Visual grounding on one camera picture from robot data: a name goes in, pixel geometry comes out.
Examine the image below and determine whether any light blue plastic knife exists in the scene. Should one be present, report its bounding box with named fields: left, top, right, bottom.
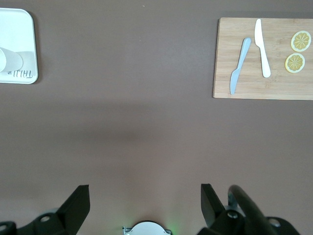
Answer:
left=229, top=37, right=252, bottom=95

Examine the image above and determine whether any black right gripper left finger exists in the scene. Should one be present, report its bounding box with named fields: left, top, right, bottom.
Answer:
left=0, top=185, right=90, bottom=235

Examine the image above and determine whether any bamboo cutting board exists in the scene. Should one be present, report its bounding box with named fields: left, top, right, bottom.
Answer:
left=212, top=17, right=313, bottom=100

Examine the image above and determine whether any white tray with bear print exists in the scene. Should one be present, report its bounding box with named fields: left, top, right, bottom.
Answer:
left=0, top=8, right=39, bottom=85

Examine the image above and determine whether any white plastic knife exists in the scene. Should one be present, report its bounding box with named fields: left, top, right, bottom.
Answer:
left=254, top=19, right=271, bottom=78

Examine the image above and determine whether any yellow lemon slice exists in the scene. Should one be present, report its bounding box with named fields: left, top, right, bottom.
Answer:
left=285, top=52, right=306, bottom=74
left=291, top=30, right=312, bottom=52

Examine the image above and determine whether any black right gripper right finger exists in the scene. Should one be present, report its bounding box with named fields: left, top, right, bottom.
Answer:
left=197, top=183, right=301, bottom=235

